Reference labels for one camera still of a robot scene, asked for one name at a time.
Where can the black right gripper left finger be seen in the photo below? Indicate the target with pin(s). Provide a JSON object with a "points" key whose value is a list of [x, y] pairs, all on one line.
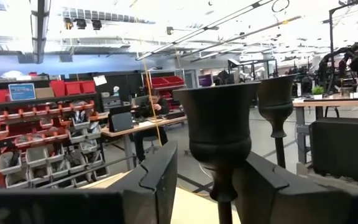
{"points": [[154, 193]]}

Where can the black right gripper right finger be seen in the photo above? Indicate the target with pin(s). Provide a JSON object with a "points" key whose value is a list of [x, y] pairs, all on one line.
{"points": [[275, 202]]}

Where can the black candlestick holder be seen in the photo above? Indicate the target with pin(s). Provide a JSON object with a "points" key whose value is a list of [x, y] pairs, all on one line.
{"points": [[275, 99], [219, 124]]}

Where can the black background robot arm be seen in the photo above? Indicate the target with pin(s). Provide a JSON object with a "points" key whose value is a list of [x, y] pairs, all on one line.
{"points": [[323, 65]]}

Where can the wooden office desk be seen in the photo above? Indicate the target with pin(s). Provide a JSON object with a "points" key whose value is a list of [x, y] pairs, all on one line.
{"points": [[141, 126]]}

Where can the dark grey laptop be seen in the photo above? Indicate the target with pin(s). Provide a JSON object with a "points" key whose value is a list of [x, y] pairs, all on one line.
{"points": [[121, 121]]}

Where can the black cabinet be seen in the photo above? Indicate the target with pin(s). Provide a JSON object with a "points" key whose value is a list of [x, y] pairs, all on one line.
{"points": [[343, 149]]}

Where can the large red storage bin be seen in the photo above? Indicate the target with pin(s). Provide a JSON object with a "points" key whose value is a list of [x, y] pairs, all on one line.
{"points": [[176, 81], [158, 83]]}

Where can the wooden background table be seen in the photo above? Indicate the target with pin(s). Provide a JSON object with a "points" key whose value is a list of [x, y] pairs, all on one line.
{"points": [[328, 102]]}

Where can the small green background plant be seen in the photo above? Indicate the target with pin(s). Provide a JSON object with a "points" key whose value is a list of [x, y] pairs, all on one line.
{"points": [[317, 91]]}

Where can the purple sign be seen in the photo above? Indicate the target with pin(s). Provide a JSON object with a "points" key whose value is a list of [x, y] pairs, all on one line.
{"points": [[205, 80]]}

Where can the white paper note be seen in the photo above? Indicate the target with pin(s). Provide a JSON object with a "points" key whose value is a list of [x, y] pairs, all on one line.
{"points": [[99, 80]]}

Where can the red and grey bin rack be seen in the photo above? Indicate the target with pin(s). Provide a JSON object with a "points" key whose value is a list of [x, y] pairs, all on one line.
{"points": [[42, 137]]}

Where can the brown cardboard box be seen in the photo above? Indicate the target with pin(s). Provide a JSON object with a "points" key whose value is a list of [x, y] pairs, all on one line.
{"points": [[44, 93]]}

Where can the blue sign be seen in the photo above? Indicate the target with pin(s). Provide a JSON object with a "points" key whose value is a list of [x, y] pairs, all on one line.
{"points": [[22, 91]]}

